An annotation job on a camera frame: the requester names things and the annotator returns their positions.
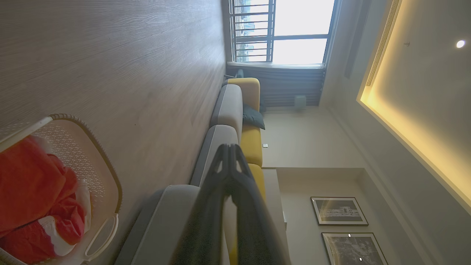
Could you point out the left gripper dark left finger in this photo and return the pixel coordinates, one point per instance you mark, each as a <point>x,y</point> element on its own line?
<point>206,221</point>

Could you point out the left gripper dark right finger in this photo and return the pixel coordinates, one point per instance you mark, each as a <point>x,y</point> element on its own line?
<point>254,228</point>

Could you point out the red cloth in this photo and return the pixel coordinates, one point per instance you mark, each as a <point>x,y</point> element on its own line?
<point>29,184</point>

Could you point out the black framed picture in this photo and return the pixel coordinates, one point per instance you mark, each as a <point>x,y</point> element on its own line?
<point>338,211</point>
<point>353,250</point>

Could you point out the dark teal cushion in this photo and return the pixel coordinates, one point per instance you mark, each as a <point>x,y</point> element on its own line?
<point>253,117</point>

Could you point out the white perforated laundry basket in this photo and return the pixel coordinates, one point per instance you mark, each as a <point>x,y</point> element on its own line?
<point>95,165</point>

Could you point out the grey pleated curtain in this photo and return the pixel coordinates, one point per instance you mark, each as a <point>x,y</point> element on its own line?
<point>287,82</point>

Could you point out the dark metal window railing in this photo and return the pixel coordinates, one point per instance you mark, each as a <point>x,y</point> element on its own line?
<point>254,36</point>

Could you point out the large bright window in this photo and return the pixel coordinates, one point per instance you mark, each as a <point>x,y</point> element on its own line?
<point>301,22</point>

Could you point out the long ceiling air vent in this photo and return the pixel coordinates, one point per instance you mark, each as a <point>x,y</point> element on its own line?
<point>382,40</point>

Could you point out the round ceiling spotlight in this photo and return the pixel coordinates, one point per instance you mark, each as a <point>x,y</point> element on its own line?
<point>460,44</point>

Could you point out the small white wall device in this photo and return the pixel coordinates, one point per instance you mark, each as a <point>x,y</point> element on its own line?
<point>300,102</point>

